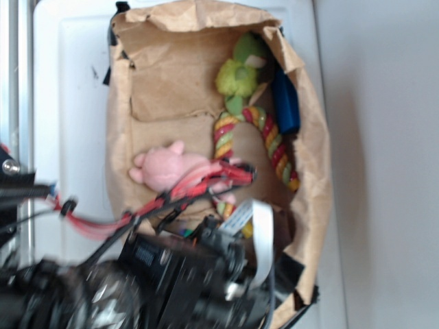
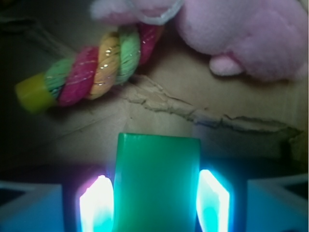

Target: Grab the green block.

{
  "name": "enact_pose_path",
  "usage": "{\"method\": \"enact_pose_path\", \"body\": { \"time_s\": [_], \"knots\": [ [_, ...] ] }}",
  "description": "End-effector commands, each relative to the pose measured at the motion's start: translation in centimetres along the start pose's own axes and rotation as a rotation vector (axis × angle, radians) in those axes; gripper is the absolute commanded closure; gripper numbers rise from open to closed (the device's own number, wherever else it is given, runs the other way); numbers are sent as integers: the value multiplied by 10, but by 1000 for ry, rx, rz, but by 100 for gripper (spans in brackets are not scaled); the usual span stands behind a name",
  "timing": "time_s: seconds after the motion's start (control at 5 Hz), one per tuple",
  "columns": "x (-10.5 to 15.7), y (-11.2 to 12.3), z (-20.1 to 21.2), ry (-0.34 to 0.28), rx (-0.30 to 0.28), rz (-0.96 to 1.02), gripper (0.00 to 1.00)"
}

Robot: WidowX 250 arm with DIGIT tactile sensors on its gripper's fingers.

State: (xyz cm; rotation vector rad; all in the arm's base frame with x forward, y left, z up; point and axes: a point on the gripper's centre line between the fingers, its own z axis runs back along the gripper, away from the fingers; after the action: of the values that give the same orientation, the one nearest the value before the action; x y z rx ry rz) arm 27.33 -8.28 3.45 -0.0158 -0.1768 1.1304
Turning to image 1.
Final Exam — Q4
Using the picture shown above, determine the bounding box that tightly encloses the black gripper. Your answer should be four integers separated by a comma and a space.
118, 217, 274, 328

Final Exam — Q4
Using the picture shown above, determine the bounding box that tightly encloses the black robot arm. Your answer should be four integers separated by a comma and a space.
1, 167, 275, 328

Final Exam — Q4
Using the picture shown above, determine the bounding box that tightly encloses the blue wooden block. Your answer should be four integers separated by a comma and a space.
272, 69, 300, 134

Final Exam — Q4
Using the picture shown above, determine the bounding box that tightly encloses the pink plush bunny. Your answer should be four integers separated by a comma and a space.
128, 140, 220, 193

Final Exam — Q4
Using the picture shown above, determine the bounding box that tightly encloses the green fuzzy plush toy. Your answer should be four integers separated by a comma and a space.
215, 32, 268, 117

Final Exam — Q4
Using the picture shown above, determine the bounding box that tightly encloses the brown paper bag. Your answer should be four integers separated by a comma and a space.
106, 1, 333, 328

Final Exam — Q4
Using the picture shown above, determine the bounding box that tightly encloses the white plastic tray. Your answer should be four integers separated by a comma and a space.
33, 1, 348, 328

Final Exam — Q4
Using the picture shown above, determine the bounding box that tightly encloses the white flat ribbon cable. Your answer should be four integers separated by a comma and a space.
219, 199, 275, 289

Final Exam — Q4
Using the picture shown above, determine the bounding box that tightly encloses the red wire bundle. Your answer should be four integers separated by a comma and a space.
47, 161, 258, 237

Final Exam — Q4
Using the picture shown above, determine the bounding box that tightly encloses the multicolour rope toy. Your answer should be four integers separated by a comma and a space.
212, 106, 300, 236

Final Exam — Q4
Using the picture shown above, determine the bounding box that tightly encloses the black metal bracket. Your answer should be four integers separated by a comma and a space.
1, 143, 21, 185

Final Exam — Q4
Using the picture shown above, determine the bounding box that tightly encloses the aluminium frame rail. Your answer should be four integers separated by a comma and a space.
0, 0, 35, 254

